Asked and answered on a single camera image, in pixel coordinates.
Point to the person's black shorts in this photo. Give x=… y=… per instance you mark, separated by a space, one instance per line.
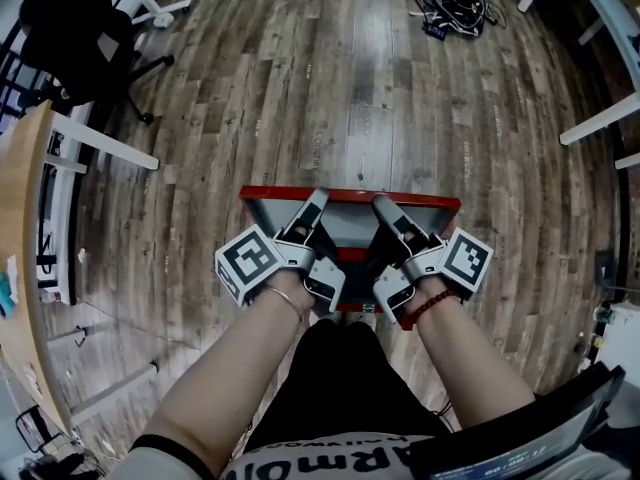
x=340 y=383

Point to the black floor box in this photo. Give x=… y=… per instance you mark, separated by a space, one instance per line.
x=606 y=268

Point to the gold bangle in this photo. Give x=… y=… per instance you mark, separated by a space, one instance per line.
x=285 y=296

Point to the black framed screen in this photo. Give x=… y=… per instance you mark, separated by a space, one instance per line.
x=525 y=448

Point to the person's left forearm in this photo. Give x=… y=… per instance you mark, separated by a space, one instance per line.
x=225 y=378

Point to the white paper scrap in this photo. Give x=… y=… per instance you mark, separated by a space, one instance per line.
x=82 y=255

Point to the light wooden desk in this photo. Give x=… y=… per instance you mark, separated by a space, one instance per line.
x=20 y=178

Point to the person's white printed shirt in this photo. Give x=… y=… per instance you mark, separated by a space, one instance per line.
x=300 y=463

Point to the person's left hand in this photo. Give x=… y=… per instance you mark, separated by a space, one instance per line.
x=298 y=231

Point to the person's right hand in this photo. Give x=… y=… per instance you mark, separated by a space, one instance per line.
x=410 y=237

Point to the black metal railing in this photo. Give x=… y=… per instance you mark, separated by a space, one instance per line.
x=7 y=68

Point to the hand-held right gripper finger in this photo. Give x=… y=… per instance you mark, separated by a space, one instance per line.
x=387 y=208

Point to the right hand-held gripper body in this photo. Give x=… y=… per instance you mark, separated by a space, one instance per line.
x=467 y=263

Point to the person's right forearm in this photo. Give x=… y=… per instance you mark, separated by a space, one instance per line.
x=465 y=368

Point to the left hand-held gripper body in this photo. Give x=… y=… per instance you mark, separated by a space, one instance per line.
x=247 y=263

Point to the white box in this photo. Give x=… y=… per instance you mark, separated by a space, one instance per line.
x=622 y=333

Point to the small white crumpled paper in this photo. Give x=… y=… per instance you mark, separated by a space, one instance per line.
x=12 y=278

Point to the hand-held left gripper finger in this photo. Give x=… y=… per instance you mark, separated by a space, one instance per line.
x=322 y=199

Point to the pale blue top table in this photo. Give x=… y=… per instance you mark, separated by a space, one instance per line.
x=620 y=33

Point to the black headrest office chair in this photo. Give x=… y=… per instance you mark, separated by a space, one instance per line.
x=75 y=28

